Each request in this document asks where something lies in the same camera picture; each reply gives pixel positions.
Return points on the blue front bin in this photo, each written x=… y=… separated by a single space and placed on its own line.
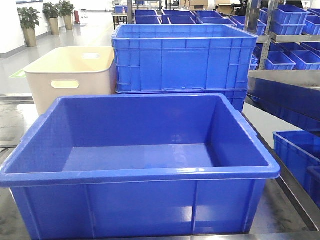
x=143 y=165

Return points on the blue bin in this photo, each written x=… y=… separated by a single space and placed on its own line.
x=300 y=150
x=143 y=165

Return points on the beige plastic bin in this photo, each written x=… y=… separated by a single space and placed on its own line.
x=70 y=71

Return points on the blue bin lower right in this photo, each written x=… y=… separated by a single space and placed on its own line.
x=300 y=150

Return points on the large blue crate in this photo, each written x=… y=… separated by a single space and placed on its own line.
x=181 y=57

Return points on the potted plant gold pot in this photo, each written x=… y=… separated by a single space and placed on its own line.
x=29 y=19

